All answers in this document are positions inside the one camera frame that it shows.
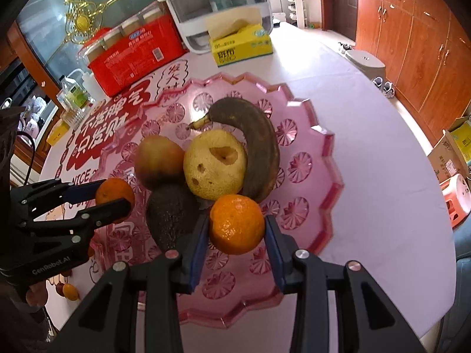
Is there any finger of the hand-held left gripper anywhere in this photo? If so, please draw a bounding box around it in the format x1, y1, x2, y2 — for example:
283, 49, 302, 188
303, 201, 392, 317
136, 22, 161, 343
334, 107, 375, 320
11, 178, 107, 226
33, 198, 133, 246

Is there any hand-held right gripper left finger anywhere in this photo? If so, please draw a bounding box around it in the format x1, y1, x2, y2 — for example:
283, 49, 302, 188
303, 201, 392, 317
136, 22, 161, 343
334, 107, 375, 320
48, 211, 211, 353

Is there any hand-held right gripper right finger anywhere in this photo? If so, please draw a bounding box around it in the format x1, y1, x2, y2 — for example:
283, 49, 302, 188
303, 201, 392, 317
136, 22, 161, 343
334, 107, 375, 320
264, 214, 429, 353

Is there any dark avocado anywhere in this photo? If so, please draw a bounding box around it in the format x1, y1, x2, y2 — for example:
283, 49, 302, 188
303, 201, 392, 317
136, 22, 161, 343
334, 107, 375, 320
146, 184, 201, 252

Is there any large mandarin orange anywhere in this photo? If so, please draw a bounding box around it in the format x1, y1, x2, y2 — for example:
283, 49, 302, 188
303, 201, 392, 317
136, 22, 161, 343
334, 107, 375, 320
208, 194, 266, 255

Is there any red apple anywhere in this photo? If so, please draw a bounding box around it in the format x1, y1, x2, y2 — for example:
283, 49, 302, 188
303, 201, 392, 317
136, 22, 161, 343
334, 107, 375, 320
133, 135, 185, 191

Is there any yellow pear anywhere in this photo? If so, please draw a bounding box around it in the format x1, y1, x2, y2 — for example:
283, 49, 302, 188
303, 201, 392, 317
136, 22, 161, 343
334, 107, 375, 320
183, 130, 248, 201

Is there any pink plastic fruit bowl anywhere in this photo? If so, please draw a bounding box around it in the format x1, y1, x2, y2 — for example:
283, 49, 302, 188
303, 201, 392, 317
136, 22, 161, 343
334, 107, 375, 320
86, 74, 344, 329

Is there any overripe brown banana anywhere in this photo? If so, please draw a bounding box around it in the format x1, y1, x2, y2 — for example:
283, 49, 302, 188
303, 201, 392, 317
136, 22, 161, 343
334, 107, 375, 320
189, 97, 281, 204

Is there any person's left hand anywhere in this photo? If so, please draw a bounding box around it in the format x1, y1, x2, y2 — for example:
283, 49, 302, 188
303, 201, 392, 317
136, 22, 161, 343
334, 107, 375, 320
25, 285, 49, 307

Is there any flat yellow cardboard box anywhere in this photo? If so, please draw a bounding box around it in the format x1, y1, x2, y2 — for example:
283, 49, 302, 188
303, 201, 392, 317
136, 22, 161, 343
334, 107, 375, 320
46, 121, 70, 146

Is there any clear drinking glass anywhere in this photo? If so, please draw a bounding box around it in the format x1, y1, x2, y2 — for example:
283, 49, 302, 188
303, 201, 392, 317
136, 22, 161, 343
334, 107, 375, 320
59, 99, 87, 126

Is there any clear bottle with green label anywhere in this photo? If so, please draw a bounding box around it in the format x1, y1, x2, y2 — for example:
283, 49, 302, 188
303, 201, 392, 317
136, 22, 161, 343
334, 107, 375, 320
56, 75, 92, 109

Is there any white squeeze bottle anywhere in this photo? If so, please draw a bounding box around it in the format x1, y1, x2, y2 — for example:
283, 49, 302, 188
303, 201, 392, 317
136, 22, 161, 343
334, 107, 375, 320
82, 71, 107, 98

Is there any printed cartoon tablecloth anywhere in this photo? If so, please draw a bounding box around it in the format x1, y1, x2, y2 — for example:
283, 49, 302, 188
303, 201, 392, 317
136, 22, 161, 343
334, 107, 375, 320
37, 22, 457, 339

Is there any red pack of paper cups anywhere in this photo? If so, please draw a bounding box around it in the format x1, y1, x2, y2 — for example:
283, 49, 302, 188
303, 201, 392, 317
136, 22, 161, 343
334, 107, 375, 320
77, 2, 188, 98

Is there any gold door ornament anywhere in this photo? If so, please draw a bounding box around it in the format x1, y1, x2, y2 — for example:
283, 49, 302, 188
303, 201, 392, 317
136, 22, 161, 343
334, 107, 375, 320
64, 0, 111, 45

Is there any red white plastic stool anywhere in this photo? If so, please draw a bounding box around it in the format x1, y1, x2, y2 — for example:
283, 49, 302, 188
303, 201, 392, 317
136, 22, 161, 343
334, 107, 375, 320
440, 173, 471, 229

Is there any white countertop dispenser box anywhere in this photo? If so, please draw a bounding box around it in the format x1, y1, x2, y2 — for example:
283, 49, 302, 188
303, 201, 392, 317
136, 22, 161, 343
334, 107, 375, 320
162, 0, 275, 54

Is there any open cardboard box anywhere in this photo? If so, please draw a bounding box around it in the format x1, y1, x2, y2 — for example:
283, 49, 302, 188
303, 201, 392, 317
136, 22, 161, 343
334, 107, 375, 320
427, 116, 471, 184

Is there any yellow tissue box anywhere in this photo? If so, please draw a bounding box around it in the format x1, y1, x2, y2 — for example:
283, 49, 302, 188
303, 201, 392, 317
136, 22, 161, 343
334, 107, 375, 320
206, 7, 273, 67

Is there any white round bin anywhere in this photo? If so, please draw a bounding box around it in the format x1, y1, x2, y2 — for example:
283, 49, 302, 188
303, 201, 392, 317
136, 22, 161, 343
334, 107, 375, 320
344, 49, 386, 79

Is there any white rack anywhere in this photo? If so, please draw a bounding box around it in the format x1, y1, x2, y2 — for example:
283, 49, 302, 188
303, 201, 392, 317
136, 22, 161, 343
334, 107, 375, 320
287, 0, 306, 28

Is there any orange wooden cabinet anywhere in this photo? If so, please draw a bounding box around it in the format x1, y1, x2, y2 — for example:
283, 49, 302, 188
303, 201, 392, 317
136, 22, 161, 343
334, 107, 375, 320
355, 0, 471, 148

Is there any brown entrance door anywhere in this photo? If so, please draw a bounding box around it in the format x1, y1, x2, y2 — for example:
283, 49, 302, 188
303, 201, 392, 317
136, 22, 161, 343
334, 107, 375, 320
331, 0, 359, 43

